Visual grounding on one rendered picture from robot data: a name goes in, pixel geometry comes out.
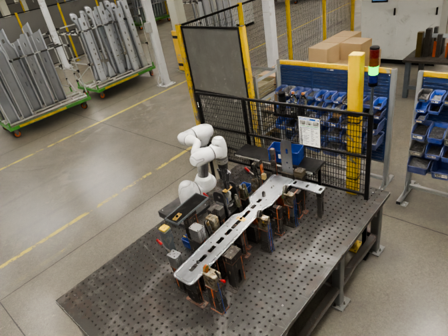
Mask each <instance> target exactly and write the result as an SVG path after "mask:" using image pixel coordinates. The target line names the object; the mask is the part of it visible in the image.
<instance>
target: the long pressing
mask: <svg viewBox="0 0 448 336"><path fill-rule="evenodd" d="M292 182H293V179H290V178H287V177H283V176H280V175H272V176H270V178H268V180H266V182H264V183H263V184H262V185H261V186H260V187H259V188H258V189H257V190H256V191H255V192H254V193H253V194H252V195H251V196H250V197H249V201H250V205H249V206H248V207H247V208H246V209H245V210H244V211H243V212H241V213H237V214H234V215H232V216H230V218H228V220H226V222H224V224H222V226H220V228H218V230H216V232H214V234H212V236H210V238H208V240H206V242H204V244H202V246H200V247H199V248H198V249H197V250H196V251H195V252H194V253H193V254H192V255H191V256H190V257H189V258H188V259H187V260H186V261H185V262H184V263H183V264H182V265H181V266H180V267H179V268H178V269H177V270H176V271H175V272H174V274H173V276H174V278H176V279H178V280H179V281H181V282H183V283H184V284H186V285H193V284H195V283H196V282H197V281H198V280H199V278H200V277H201V276H202V275H203V274H202V273H203V266H204V264H207V265H208V266H209V267H210V266H212V264H214V262H216V260H218V258H220V256H221V255H222V254H223V253H224V252H225V251H226V250H227V249H228V248H229V247H230V246H231V244H232V243H233V242H234V241H235V240H236V239H237V238H238V237H239V236H240V235H241V234H242V232H244V230H246V228H248V226H250V224H252V222H253V221H254V220H255V219H256V217H257V210H258V209H260V210H262V211H261V212H263V210H264V209H266V208H268V207H270V206H272V204H274V202H276V200H278V198H279V197H280V196H281V195H282V188H283V186H284V185H287V188H288V187H289V186H290V184H291V183H292ZM273 185H274V187H273ZM271 186H272V188H271ZM262 191H264V192H265V194H266V196H265V197H262ZM259 199H261V201H260V202H259V203H257V201H258V200H259ZM253 205H256V207H255V208H254V209H251V207H252V206H253ZM247 211H250V213H249V214H248V215H247V216H246V217H245V218H246V220H245V221H244V222H243V221H241V222H240V223H239V224H238V225H237V226H236V227H235V228H234V229H232V228H231V227H232V226H233V225H234V224H235V223H236V222H237V221H239V220H238V219H236V217H237V216H240V217H242V216H243V215H244V214H245V213H246V212H247ZM227 226H228V227H227ZM229 229H231V230H232V231H231V232H230V234H228V235H225V233H226V232H227V231H228V230H229ZM222 237H223V238H224V240H222V242H220V244H218V243H217V242H218V240H220V238H222ZM212 246H216V248H214V250H212V252H210V253H209V252H208V250H210V248H212ZM204 255H207V256H206V258H204V260H203V261H202V262H200V263H199V264H197V262H196V260H200V258H202V256H204ZM193 260H194V261H193ZM194 264H197V265H198V266H197V267H196V268H195V269H194V270H193V271H190V268H192V266H194Z"/></svg>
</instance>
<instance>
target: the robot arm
mask: <svg viewBox="0 0 448 336"><path fill-rule="evenodd" d="M213 132H214V131H213V128H212V126H211V125H209V124H201V125H197V126H195V127H193V128H191V129H188V130H186V131H184V132H182V133H180V134H179V135H178V137H177V138H178V141H179V142H180V144H182V145H184V146H189V147H191V146H192V149H191V156H190V163H191V164H192V165H193V166H195V167H198V174H196V178H195V180H194V181H193V182H192V181H189V180H185V181H182V182H181V183H180V184H179V189H178V193H179V199H180V202H181V204H182V203H184V202H185V201H186V200H188V198H190V197H191V196H192V195H193V194H194V193H199V194H202V195H203V193H208V192H209V191H211V190H212V189H213V188H214V187H215V186H216V184H217V180H216V178H215V177H214V176H213V175H212V174H210V173H209V168H208V163H209V162H211V161H212V160H214V159H216V163H217V164H218V169H217V171H218V173H219V176H220V179H221V180H222V181H223V184H224V188H225V189H226V188H227V190H228V189H230V186H229V182H230V181H231V171H229V170H228V163H227V162H228V158H227V145H226V142H225V140H224V138H223V137H221V136H216V137H214V138H213V139H212V142H211V144H210V146H207V144H208V142H209V140H210V138H211V137H212V135H213Z"/></svg>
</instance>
